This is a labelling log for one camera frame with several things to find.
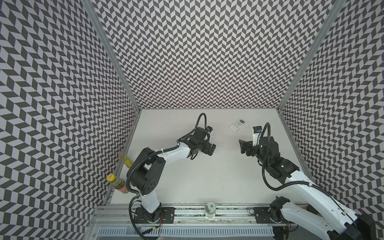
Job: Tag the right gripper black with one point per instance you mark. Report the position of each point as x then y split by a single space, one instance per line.
248 146

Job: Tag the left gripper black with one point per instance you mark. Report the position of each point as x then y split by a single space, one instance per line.
207 150

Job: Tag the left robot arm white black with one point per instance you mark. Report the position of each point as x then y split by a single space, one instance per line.
145 172

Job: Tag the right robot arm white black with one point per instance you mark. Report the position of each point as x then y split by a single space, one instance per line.
328 219

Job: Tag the white remote control far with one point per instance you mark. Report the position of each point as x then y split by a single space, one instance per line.
237 125

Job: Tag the yellow-green bottle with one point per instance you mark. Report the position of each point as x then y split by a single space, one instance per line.
126 160

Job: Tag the red jar yellow lid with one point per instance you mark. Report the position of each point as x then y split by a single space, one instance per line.
118 183

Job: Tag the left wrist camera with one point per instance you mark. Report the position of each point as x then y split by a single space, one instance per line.
211 136

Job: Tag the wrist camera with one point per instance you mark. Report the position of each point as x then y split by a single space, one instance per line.
211 136
257 130

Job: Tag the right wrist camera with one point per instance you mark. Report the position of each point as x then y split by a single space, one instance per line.
257 130

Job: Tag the white green cylinder on rail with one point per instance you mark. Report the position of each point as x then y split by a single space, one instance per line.
210 210

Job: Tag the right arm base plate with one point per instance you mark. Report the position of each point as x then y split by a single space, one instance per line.
266 215

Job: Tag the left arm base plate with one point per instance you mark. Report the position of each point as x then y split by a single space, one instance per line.
168 215

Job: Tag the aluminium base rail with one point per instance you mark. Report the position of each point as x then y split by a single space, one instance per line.
193 214

